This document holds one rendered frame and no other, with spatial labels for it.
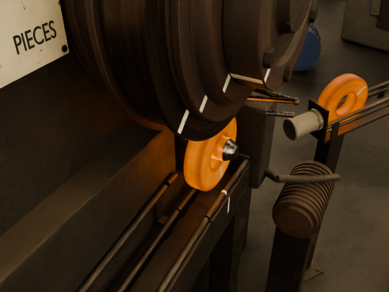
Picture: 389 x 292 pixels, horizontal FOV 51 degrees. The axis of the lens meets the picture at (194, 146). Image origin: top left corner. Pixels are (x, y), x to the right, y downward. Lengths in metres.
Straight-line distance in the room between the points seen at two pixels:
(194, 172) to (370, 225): 1.26
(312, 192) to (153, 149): 0.56
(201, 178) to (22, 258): 0.32
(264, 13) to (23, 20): 0.26
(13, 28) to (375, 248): 1.56
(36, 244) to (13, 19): 0.26
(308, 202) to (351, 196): 0.89
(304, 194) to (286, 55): 0.55
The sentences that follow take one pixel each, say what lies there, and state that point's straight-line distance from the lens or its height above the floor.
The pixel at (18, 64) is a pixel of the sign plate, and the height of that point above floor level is 1.08.
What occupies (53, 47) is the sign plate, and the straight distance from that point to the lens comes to 0.51.
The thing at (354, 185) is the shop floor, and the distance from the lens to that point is 2.03.
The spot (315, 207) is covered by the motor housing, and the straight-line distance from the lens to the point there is 1.11.
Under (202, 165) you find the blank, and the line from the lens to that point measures 0.70.
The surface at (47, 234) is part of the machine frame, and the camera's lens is 0.55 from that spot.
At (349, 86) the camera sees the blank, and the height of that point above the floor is 0.76.
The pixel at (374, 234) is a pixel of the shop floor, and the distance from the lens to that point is 1.83.
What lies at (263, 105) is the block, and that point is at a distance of 0.92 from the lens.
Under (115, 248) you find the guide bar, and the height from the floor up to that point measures 0.75.
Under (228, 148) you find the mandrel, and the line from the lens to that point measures 0.72.
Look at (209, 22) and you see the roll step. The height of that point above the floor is 1.11.
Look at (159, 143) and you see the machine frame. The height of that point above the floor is 0.85.
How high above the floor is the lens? 1.26
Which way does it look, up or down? 36 degrees down
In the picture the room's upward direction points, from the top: straight up
